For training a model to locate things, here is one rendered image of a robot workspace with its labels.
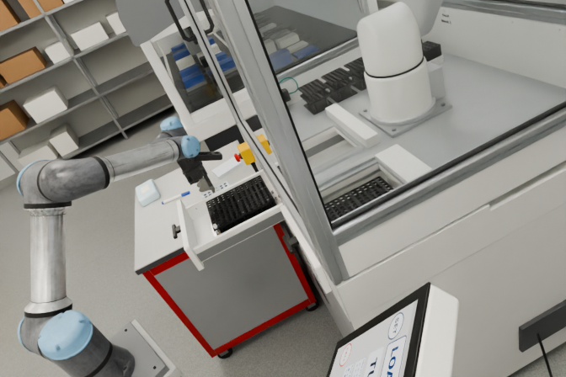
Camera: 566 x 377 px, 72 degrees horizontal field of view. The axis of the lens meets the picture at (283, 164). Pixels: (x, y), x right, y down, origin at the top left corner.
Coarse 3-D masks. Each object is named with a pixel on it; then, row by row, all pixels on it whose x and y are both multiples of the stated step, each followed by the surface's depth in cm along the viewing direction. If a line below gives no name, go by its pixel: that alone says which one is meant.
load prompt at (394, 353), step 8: (392, 344) 53; (400, 344) 51; (392, 352) 52; (400, 352) 50; (384, 360) 53; (392, 360) 50; (400, 360) 49; (384, 368) 52; (392, 368) 49; (400, 368) 48; (384, 376) 50; (392, 376) 48
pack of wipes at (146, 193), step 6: (150, 180) 191; (138, 186) 190; (144, 186) 188; (150, 186) 186; (156, 186) 189; (138, 192) 186; (144, 192) 183; (150, 192) 182; (156, 192) 181; (138, 198) 181; (144, 198) 180; (150, 198) 181; (156, 198) 182; (144, 204) 181
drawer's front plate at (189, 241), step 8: (184, 208) 144; (184, 216) 136; (184, 224) 130; (192, 224) 143; (184, 232) 126; (192, 232) 136; (184, 240) 123; (192, 240) 129; (184, 248) 120; (192, 248) 123; (192, 256) 122; (200, 264) 125
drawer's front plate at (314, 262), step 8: (280, 208) 120; (288, 216) 116; (288, 224) 118; (296, 232) 109; (304, 240) 106; (304, 248) 103; (312, 256) 100; (312, 264) 98; (320, 264) 97; (320, 272) 98; (320, 280) 99; (328, 288) 102
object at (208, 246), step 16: (256, 176) 147; (224, 192) 146; (192, 208) 144; (272, 208) 127; (208, 224) 141; (240, 224) 126; (256, 224) 126; (272, 224) 129; (208, 240) 125; (224, 240) 125; (240, 240) 127; (208, 256) 126
